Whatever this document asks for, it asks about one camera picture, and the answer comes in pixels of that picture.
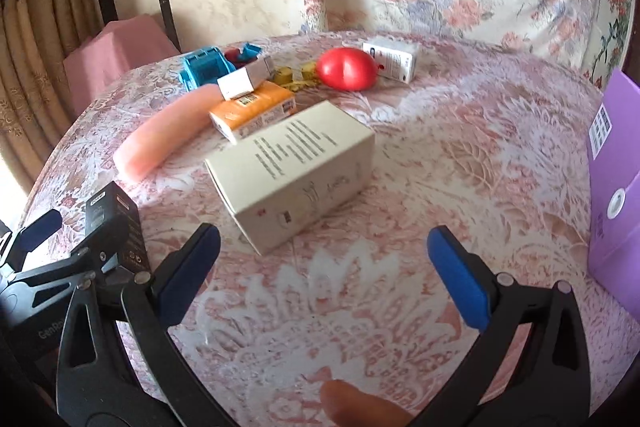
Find black applicator box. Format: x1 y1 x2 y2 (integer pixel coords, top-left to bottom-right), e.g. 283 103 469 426
85 182 150 277

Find pink foam roll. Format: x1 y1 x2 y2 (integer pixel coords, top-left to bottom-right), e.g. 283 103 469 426
113 84 224 182

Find orange tissue pack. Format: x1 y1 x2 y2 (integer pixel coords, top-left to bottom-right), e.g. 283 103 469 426
209 81 296 144

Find beige cardboard box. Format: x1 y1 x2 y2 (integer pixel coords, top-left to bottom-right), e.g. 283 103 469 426
205 101 375 256

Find white blue cream box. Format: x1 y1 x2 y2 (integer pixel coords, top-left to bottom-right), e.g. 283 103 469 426
217 55 274 101

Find red blue toy car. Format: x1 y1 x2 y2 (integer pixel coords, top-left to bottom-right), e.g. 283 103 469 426
224 42 262 69

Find gold ingot ornament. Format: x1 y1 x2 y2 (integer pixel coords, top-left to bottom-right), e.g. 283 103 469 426
272 61 321 93

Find red heart squeeze toy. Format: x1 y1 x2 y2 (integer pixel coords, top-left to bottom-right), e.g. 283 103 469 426
316 48 378 91

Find white medicine box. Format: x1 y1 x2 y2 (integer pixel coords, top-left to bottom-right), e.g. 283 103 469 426
362 37 419 84

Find right hand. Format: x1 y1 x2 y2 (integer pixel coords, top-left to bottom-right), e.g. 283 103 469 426
320 381 413 427

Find pink covered stool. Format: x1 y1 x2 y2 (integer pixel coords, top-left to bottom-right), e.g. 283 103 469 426
63 14 179 116

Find beige curtain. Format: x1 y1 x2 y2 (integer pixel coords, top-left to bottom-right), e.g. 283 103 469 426
1 0 103 191

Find pink lace tablecloth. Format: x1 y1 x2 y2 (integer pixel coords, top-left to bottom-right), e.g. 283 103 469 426
22 30 640 427

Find purple storage box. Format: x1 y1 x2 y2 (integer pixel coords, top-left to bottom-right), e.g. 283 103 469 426
587 69 640 319

